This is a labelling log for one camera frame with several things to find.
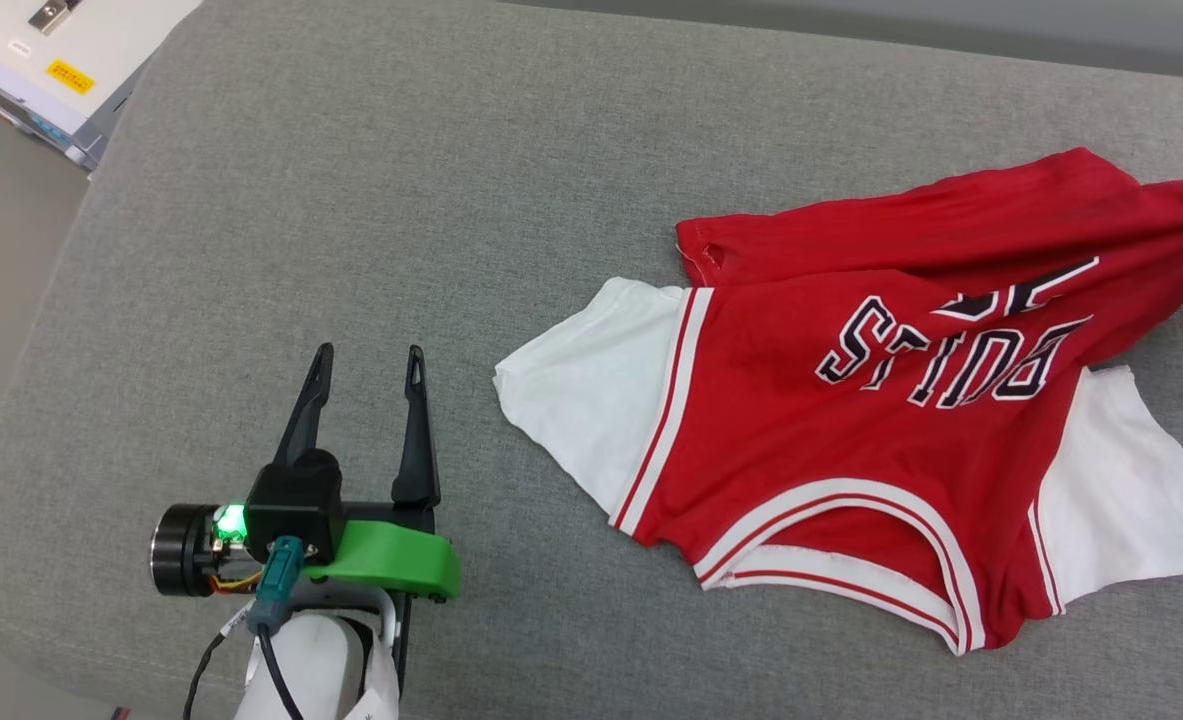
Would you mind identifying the white appliance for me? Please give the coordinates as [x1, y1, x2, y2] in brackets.
[0, 0, 203, 174]

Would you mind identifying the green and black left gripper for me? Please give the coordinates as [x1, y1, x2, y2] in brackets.
[150, 343, 463, 603]

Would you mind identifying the black cable with teal connector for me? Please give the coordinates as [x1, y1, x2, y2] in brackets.
[182, 536, 308, 720]

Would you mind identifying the red and white basketball jersey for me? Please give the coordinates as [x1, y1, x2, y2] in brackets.
[493, 147, 1183, 657]

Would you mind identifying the yellow warning sticker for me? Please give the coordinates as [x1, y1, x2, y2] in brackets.
[46, 59, 96, 97]

